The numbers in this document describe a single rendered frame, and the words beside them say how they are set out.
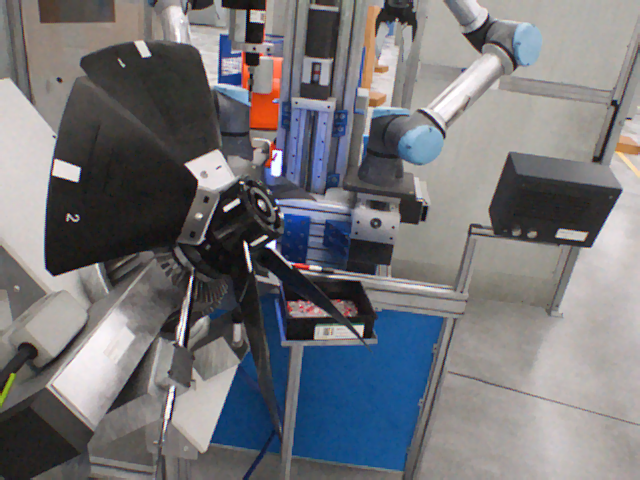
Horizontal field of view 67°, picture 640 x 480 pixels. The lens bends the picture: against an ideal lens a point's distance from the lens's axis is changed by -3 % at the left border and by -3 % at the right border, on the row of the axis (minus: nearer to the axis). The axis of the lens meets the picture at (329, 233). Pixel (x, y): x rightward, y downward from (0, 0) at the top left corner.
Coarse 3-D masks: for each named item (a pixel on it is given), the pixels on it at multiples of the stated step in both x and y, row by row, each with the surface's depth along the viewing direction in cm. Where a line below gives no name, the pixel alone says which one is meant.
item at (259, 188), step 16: (240, 176) 80; (224, 192) 79; (240, 192) 77; (256, 192) 82; (240, 208) 77; (256, 208) 79; (272, 208) 85; (224, 224) 78; (240, 224) 77; (256, 224) 77; (272, 224) 83; (208, 240) 80; (224, 240) 78; (256, 240) 79; (272, 240) 81; (192, 256) 79; (208, 256) 80; (224, 256) 83; (208, 272) 81; (224, 272) 82
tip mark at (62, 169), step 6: (54, 162) 51; (60, 162) 52; (54, 168) 51; (60, 168) 52; (66, 168) 53; (72, 168) 53; (78, 168) 54; (54, 174) 51; (60, 174) 52; (66, 174) 53; (72, 174) 53; (78, 174) 54; (72, 180) 54
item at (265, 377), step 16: (256, 288) 69; (240, 304) 80; (256, 304) 69; (256, 320) 71; (256, 336) 73; (256, 352) 74; (256, 368) 76; (272, 384) 62; (272, 400) 60; (272, 416) 59
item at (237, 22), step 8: (224, 0) 76; (232, 0) 74; (240, 0) 75; (232, 8) 75; (240, 8) 75; (232, 16) 77; (240, 16) 76; (232, 24) 77; (240, 24) 77; (232, 32) 78; (240, 32) 77; (232, 40) 78; (240, 40) 78; (232, 48) 79; (240, 48) 78; (248, 48) 78; (256, 48) 78; (264, 48) 78; (272, 48) 80
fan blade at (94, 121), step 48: (96, 96) 56; (96, 144) 56; (144, 144) 62; (48, 192) 51; (96, 192) 57; (144, 192) 63; (192, 192) 71; (48, 240) 51; (96, 240) 58; (144, 240) 66
